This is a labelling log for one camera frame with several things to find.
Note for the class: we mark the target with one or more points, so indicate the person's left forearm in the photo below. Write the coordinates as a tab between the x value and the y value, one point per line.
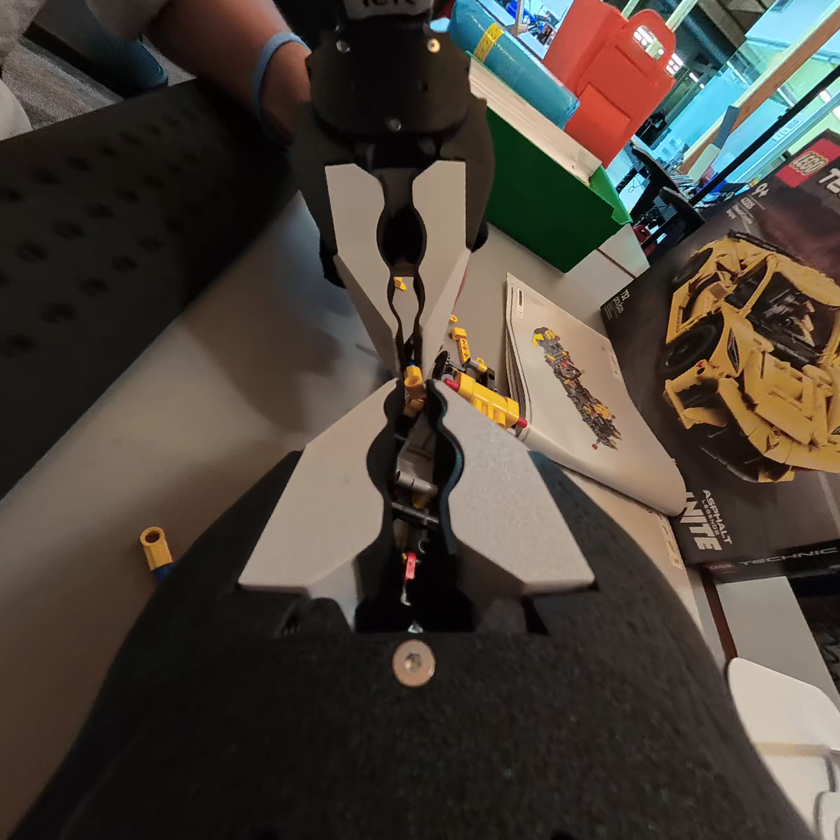
210	52

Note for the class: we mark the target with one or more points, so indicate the blue wristband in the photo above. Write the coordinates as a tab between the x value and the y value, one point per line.
257	79

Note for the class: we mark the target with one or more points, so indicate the white instruction booklet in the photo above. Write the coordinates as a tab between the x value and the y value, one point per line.
630	459

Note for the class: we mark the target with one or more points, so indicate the green plastic bin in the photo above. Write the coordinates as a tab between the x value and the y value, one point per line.
544	216

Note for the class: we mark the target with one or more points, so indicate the toy car chassis model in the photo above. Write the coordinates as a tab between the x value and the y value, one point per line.
485	400

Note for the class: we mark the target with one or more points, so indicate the black office chair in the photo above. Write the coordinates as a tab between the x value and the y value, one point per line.
676	210

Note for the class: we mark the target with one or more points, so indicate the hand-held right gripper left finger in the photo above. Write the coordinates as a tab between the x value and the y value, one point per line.
308	525

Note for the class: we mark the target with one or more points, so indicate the short yellow beam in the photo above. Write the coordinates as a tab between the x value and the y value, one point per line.
461	344

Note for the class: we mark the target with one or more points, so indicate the teal foam roll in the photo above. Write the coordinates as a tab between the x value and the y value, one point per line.
518	59

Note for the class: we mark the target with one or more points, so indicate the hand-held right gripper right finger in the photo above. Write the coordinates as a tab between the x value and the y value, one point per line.
518	525

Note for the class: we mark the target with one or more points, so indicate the black perforated foam mat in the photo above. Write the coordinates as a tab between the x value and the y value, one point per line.
98	262

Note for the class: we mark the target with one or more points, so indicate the black box with yellow car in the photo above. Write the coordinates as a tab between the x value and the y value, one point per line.
722	361

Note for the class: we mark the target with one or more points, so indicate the red plastic case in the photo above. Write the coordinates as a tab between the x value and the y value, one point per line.
604	85

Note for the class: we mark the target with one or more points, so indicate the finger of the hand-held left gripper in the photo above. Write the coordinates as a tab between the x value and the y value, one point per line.
354	229
446	229

